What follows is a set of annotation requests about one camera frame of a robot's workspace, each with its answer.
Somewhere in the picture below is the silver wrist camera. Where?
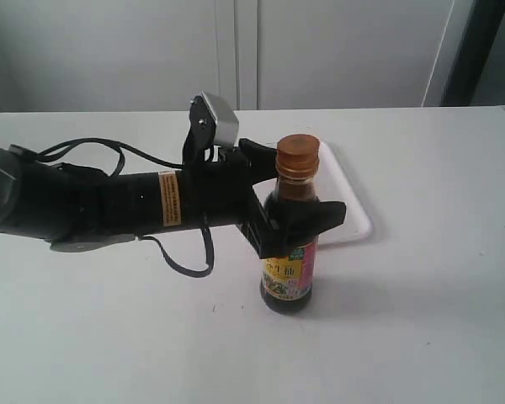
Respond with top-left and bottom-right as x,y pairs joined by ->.
187,92 -> 239,152

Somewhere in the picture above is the white plastic tray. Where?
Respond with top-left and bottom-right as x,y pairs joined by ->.
314,141 -> 373,249

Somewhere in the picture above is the dark soy sauce bottle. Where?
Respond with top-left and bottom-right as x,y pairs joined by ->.
259,134 -> 320,314

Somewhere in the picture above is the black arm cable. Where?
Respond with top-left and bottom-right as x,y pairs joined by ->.
8,136 -> 215,279

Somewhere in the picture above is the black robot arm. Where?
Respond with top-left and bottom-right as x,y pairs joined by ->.
0,139 -> 346,258

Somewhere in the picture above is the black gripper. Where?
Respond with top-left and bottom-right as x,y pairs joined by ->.
179,138 -> 347,258

